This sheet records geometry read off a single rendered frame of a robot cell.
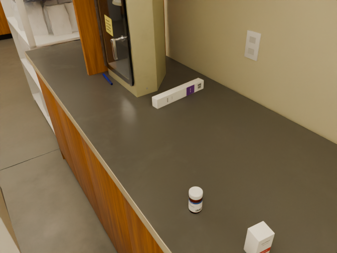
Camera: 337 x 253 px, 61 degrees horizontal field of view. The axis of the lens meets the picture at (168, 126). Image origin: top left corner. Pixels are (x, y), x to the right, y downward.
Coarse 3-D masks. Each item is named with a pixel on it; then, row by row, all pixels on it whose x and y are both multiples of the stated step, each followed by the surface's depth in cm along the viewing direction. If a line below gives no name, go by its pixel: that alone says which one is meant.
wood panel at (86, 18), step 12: (72, 0) 133; (84, 0) 133; (84, 12) 136; (84, 24) 138; (96, 24) 141; (84, 36) 141; (96, 36) 144; (84, 48) 144; (96, 48) 147; (96, 60) 150; (96, 72) 153
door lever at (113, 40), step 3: (111, 39) 116; (114, 39) 116; (117, 39) 117; (120, 39) 117; (123, 39) 117; (111, 42) 116; (114, 42) 116; (114, 45) 117; (114, 48) 118; (114, 51) 118; (114, 54) 119; (114, 57) 120; (117, 57) 120
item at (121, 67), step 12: (96, 0) 129; (108, 0) 118; (120, 0) 108; (108, 12) 122; (120, 12) 112; (120, 24) 115; (108, 36) 131; (120, 36) 119; (108, 48) 136; (120, 48) 124; (108, 60) 142; (120, 60) 128; (120, 72) 133; (132, 84) 126
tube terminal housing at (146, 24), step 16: (128, 0) 107; (144, 0) 111; (160, 0) 126; (128, 16) 110; (144, 16) 114; (160, 16) 128; (144, 32) 117; (160, 32) 131; (144, 48) 120; (160, 48) 134; (144, 64) 124; (160, 64) 137; (144, 80) 128; (160, 80) 140
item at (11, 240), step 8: (0, 192) 81; (0, 200) 72; (0, 208) 65; (0, 216) 60; (8, 216) 74; (0, 224) 60; (8, 224) 67; (0, 232) 61; (8, 232) 62; (0, 240) 62; (8, 240) 63; (16, 240) 69; (0, 248) 63; (8, 248) 64; (16, 248) 65
